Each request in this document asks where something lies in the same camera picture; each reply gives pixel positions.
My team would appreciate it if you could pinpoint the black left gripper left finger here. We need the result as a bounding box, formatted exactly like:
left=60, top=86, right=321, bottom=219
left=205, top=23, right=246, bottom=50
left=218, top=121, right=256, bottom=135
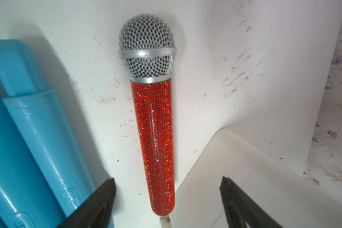
left=58, top=178, right=116, bottom=228

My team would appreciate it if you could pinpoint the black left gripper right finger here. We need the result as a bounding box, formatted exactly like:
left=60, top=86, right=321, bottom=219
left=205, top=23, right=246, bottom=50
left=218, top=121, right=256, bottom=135
left=219, top=177, right=282, bottom=228

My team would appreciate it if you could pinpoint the blue toy microphone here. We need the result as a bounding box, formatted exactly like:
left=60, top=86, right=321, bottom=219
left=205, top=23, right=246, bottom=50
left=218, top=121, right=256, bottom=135
left=0, top=99, right=65, bottom=228
left=0, top=40, right=98, bottom=218

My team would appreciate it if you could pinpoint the white plastic drawer cabinet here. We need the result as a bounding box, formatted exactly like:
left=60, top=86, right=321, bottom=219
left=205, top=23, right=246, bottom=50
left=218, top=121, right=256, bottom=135
left=170, top=129, right=342, bottom=228

